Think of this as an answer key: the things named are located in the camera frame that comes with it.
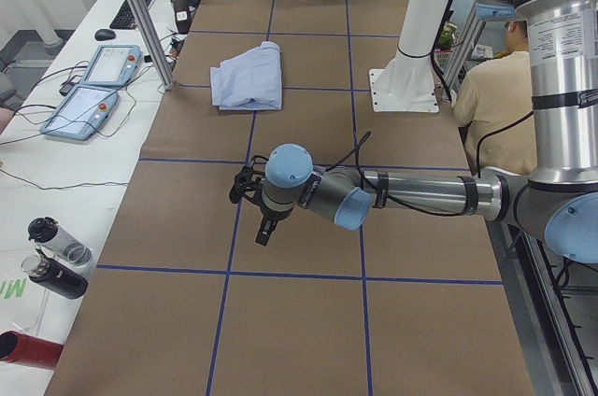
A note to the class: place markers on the blue striped button shirt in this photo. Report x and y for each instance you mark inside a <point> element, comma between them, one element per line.
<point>251,80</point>

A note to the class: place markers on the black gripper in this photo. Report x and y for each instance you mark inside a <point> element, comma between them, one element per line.
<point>270,216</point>

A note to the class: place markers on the red bottle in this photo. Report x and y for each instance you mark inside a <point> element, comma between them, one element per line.
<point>26,350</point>

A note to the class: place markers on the lower teach pendant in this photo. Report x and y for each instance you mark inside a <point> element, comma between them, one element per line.
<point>82,112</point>

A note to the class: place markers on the black water bottle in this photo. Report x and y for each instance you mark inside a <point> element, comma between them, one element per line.
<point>54,276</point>

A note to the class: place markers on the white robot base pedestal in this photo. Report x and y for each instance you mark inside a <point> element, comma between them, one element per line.
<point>406,84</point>

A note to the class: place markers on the clear water bottle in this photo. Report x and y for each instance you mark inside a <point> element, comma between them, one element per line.
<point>47,233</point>

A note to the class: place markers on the seated person beige shirt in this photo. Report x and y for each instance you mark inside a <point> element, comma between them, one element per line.
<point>494,103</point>

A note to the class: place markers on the teach pendant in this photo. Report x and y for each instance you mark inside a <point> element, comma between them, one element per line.
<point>82,112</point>
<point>112,66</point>

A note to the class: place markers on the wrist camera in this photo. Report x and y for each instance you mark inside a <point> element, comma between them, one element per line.
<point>248,183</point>

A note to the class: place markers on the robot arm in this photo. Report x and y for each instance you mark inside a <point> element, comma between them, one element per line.
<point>556,203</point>

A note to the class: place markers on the black computer mouse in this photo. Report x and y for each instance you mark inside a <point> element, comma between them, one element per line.
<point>104,35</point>

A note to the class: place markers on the upper teach pendant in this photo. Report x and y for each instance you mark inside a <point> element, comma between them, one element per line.
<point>112,66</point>

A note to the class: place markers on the aluminium frame post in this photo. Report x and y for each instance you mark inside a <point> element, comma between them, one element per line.
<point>147,30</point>

